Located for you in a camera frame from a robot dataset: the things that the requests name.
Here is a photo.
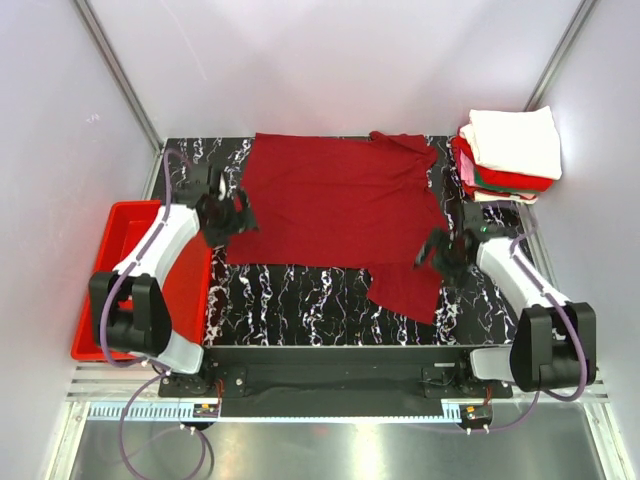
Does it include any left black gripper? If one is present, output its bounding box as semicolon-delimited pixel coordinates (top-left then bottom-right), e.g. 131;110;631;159
204;189;260;249

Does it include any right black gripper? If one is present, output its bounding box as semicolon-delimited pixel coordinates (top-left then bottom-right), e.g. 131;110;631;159
412;226;473;292

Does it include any dark red t-shirt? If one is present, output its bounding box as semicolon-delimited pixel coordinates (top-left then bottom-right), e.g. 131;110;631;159
226;131;447;325

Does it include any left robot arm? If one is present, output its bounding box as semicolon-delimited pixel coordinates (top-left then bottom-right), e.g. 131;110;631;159
88;167;258;396

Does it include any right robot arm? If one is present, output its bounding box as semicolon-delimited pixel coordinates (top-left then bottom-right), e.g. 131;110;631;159
414;203;597;402

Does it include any cream folded t-shirt bottom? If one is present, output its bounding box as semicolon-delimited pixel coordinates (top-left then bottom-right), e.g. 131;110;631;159
472;190;538;205

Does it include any green folded t-shirt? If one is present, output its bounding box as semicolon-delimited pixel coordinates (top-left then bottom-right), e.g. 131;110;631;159
475;168;540;194

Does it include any pink folded t-shirt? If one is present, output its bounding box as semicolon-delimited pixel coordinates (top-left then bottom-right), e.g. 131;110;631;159
458;150;476;186

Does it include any red folded t-shirt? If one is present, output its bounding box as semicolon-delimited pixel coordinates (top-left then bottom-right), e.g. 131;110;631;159
451;136;553;194

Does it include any red plastic bin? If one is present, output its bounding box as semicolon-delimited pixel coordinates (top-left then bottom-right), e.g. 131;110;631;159
70;200;212;362

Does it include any white folded t-shirt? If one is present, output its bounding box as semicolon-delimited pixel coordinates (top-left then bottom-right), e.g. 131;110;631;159
459;106;562;180

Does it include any right connector board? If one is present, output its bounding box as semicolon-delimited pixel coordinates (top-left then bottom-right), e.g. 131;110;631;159
463;405;493;421

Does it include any connector board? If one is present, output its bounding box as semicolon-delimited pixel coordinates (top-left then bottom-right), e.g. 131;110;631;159
463;405;493;421
193;403;220;419

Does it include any left connector board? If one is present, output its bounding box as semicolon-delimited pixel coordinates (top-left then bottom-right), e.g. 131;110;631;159
193;403;220;419

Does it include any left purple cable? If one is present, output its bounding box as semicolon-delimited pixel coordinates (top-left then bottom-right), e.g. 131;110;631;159
97;149;216;476

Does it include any left aluminium frame post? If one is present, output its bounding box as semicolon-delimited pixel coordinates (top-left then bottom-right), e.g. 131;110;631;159
71;0;164;153

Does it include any aluminium frame post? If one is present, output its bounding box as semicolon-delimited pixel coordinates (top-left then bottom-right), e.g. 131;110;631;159
523;0;600;112
71;0;164;153

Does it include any white slotted cable duct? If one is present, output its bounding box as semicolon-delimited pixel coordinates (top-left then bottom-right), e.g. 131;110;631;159
88;401;461;424

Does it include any right aluminium frame post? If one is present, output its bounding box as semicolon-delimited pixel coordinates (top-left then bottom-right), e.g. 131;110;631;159
523;0;600;112

